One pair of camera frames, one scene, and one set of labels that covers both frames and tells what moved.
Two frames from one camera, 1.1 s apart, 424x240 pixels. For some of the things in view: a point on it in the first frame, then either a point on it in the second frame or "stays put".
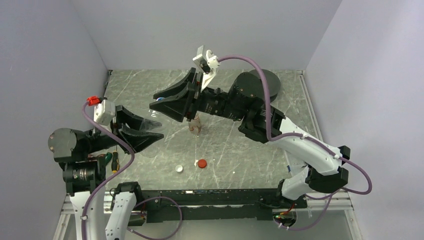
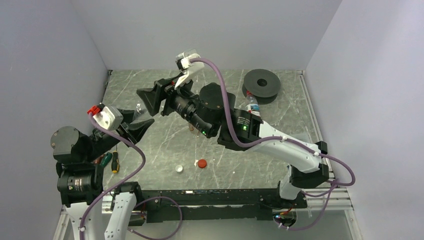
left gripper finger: [136, 140] -> [137, 129]
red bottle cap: [202, 163] stays put
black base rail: [251, 204] stays put
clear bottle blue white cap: [154, 121] -> [140, 110]
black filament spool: [273, 83] stays put
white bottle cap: [179, 168] stays put
